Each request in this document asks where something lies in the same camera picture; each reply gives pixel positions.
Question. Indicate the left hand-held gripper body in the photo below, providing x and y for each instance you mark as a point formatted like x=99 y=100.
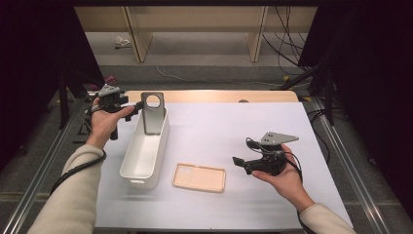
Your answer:
x=112 y=99

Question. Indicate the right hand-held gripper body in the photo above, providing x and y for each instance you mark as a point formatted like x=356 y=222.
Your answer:
x=276 y=138

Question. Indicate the grey phone case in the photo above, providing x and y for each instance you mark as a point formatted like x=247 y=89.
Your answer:
x=152 y=120

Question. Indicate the white plastic bin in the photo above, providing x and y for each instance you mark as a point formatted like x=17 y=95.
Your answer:
x=142 y=156

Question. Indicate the beige phone case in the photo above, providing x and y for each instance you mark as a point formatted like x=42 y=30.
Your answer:
x=199 y=178

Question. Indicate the person's left hand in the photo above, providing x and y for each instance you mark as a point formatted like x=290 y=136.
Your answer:
x=102 y=125

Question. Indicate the person's right hand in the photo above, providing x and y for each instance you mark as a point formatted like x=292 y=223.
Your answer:
x=289 y=187

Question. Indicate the pink object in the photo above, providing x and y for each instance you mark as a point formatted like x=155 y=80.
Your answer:
x=111 y=80

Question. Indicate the black metal stand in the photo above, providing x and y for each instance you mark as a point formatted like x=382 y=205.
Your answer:
x=63 y=104
x=329 y=97

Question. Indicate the yellow floor tape piece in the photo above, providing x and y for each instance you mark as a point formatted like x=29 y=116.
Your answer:
x=305 y=98
x=285 y=78

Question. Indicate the crumpled white paper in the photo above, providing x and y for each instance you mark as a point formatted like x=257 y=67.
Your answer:
x=121 y=41

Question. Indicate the black curtain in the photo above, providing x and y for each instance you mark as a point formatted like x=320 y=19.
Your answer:
x=32 y=65
x=373 y=81

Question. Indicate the light wooden furniture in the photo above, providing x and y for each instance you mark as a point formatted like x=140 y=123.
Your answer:
x=195 y=18

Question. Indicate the metal floor rail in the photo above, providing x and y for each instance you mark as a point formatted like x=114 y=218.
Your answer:
x=349 y=170
x=31 y=191

